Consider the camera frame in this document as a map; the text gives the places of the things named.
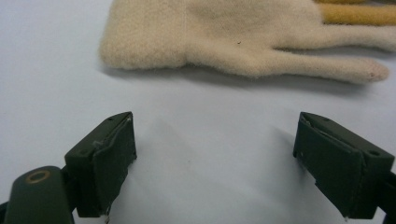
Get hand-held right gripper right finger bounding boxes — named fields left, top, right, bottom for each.
left=292, top=111, right=396, bottom=219

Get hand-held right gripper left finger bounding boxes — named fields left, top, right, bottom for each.
left=64, top=111, right=138, bottom=218

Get beige knit glove orange fingers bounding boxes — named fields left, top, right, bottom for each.
left=98, top=0, right=396, bottom=85

